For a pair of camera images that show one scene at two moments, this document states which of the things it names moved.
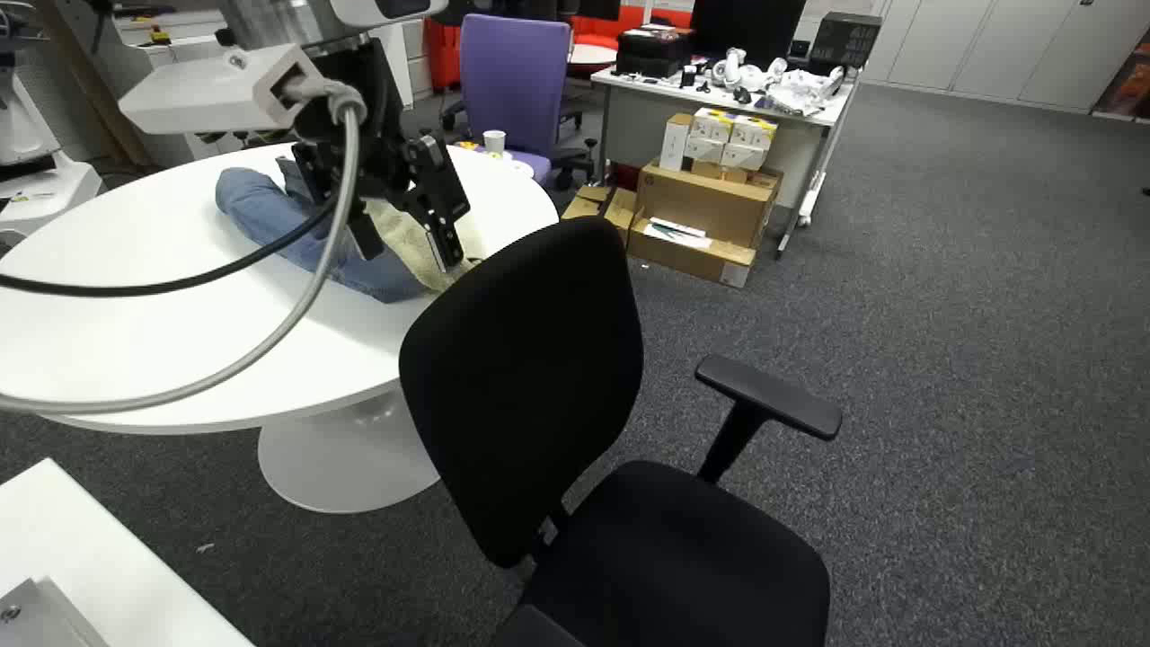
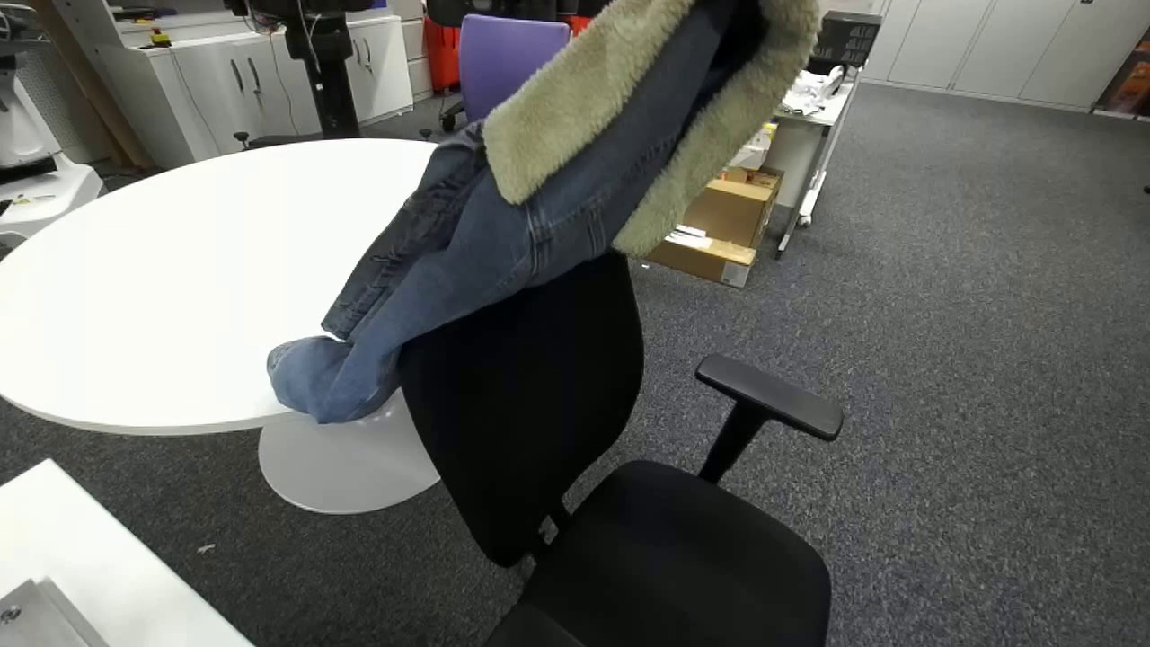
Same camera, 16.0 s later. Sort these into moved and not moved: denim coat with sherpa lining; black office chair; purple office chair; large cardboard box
Moved: denim coat with sherpa lining
Not moved: black office chair; large cardboard box; purple office chair
